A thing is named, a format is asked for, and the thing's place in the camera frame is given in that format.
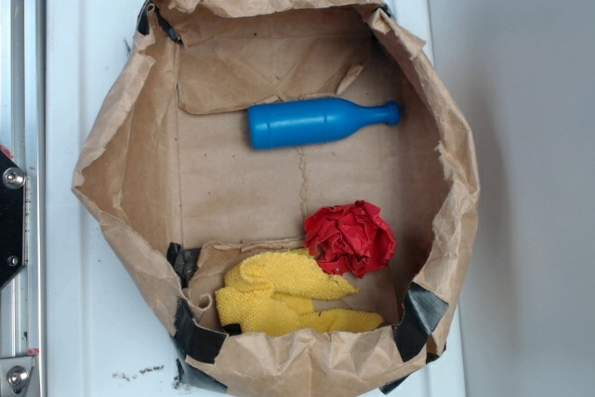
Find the blue plastic bottle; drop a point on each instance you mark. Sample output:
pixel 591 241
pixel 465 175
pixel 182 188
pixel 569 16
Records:
pixel 313 121

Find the crumpled red paper ball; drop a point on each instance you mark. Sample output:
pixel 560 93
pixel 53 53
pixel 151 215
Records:
pixel 350 238

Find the yellow microfiber cloth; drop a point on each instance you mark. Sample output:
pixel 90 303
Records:
pixel 274 293

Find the brown paper bag bin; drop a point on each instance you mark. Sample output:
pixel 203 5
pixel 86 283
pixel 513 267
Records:
pixel 168 172

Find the black mounting bracket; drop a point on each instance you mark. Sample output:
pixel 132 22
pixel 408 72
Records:
pixel 12 218

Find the aluminium frame rail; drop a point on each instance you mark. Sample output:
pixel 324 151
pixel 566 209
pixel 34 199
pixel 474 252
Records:
pixel 23 304

